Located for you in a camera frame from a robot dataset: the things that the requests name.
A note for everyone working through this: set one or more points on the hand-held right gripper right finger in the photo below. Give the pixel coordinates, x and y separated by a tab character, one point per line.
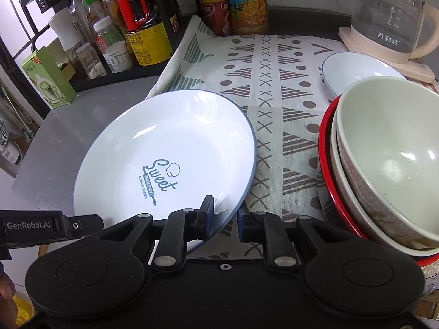
241	225

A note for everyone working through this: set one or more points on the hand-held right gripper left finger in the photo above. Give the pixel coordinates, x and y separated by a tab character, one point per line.
207	214

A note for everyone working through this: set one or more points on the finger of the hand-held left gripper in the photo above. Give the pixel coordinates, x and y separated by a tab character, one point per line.
85	225

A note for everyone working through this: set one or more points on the white deep plate blue print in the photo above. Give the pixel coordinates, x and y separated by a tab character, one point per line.
154	137

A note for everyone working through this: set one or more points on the red and black bowl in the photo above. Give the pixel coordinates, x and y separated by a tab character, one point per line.
323	164

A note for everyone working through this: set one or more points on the cream ceramic bowl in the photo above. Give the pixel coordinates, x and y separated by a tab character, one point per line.
387	137
339	181

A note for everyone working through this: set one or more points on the person's left hand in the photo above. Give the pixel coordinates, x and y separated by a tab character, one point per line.
6	286

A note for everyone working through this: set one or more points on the white electric fan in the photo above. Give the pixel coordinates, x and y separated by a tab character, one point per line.
8	144

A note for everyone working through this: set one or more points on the yellow container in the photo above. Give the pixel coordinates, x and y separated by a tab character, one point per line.
24	312

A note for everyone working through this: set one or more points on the green tea box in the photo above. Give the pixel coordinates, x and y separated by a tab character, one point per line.
44	78

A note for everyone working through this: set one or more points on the patterned fringed table mat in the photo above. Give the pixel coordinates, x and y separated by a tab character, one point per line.
274	75

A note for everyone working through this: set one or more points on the small glass jar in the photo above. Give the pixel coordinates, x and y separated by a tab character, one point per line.
91	63

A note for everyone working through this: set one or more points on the small bottle white cap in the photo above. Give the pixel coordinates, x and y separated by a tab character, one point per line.
115	51

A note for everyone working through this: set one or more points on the small white plate blue rim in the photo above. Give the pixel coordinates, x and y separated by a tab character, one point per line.
356	72

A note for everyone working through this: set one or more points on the dark sauce bottle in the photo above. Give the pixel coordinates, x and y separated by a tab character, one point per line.
173	20

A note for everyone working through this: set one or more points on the red drink can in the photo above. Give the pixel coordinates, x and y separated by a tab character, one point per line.
216	15

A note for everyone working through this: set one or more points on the cardboard box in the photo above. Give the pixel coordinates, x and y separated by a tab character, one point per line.
428	310

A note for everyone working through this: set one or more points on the orange juice bottle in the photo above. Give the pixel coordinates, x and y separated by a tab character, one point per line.
248	3

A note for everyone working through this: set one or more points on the cream kettle base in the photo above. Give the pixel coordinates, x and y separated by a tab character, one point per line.
353	39

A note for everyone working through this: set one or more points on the yellowish squeeze bottle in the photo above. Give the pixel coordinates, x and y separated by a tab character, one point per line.
109	1

